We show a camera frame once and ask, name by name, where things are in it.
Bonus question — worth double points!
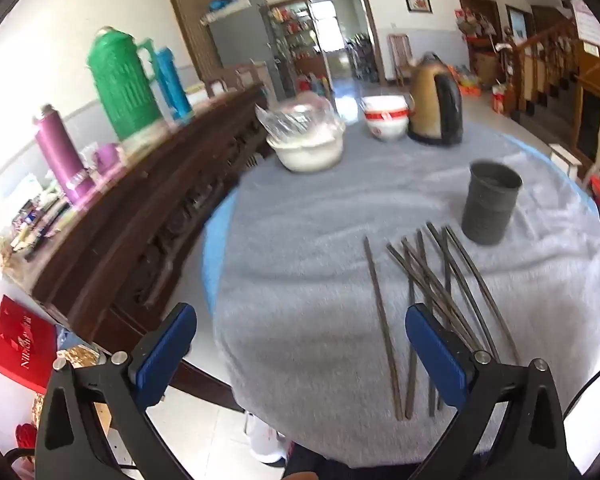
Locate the grey refrigerator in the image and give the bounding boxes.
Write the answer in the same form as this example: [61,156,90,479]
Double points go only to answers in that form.
[200,0,294,101]

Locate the dark grey utensil holder cup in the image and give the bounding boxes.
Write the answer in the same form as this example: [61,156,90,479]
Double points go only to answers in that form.
[460,159,522,246]

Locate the dark chopstick four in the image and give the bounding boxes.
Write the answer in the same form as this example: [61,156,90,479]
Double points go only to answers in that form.
[401,237,481,350]

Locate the wall calendar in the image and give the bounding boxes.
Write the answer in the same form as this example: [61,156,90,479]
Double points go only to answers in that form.
[570,0,600,48]

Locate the pink mug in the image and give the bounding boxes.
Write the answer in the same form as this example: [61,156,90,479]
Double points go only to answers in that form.
[93,143,120,176]

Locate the dark carved wooden sideboard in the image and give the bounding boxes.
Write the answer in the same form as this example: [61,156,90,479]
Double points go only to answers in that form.
[3,84,266,351]

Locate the gold black electric kettle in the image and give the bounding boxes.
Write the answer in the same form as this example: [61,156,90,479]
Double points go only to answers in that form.
[407,52,464,146]

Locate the green thermos jug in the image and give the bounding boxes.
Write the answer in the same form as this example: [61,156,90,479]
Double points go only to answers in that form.
[87,26,162,142]

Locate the dark chopstick two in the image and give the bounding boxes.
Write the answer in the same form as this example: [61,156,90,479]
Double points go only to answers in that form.
[403,244,420,420]

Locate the blue thermos flask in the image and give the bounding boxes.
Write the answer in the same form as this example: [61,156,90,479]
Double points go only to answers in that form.
[151,48,192,120]

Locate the wooden staircase railing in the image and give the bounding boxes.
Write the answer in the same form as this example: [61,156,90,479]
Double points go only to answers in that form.
[512,18,579,115]

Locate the small white stool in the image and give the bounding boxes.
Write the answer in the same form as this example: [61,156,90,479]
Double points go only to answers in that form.
[550,143,582,181]

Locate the wooden chair by wall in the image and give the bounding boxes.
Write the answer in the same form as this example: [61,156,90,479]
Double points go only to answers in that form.
[388,34,413,86]

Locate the purple thermos bottle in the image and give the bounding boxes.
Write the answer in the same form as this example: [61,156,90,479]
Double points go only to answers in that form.
[34,104,95,207]

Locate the grey table cloth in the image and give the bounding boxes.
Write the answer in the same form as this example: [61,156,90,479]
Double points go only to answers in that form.
[212,118,600,468]

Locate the dark chopstick six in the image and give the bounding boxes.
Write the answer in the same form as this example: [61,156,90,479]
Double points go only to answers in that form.
[426,222,500,360]

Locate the white basin with plastic bag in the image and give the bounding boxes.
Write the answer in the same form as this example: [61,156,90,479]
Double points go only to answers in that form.
[256,91,347,174]

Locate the red paper bag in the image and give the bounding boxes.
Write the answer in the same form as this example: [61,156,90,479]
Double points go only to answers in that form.
[0,296,57,394]

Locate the red white stacked bowls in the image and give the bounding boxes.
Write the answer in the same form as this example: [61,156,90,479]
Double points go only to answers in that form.
[361,94,411,142]

